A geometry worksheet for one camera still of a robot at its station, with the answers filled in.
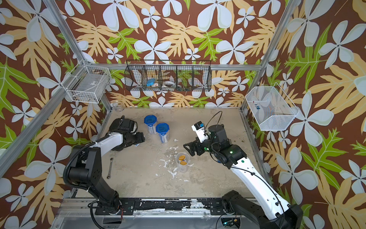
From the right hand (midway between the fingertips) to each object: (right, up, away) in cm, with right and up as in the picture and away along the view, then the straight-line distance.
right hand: (189, 141), depth 72 cm
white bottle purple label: (-4, -11, +8) cm, 14 cm away
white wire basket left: (-63, +34, +15) cm, 73 cm away
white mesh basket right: (+50, +18, +11) cm, 54 cm away
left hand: (-32, -1, +24) cm, 40 cm away
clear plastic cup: (-4, -17, +10) cm, 21 cm away
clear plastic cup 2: (-26, +4, +29) cm, 39 cm away
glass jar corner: (-59, +24, +50) cm, 81 cm away
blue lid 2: (-17, +6, +19) cm, 26 cm away
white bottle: (-3, -13, +6) cm, 14 cm away
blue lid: (-26, +11, +23) cm, 37 cm away
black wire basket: (-13, +43, +26) cm, 52 cm away
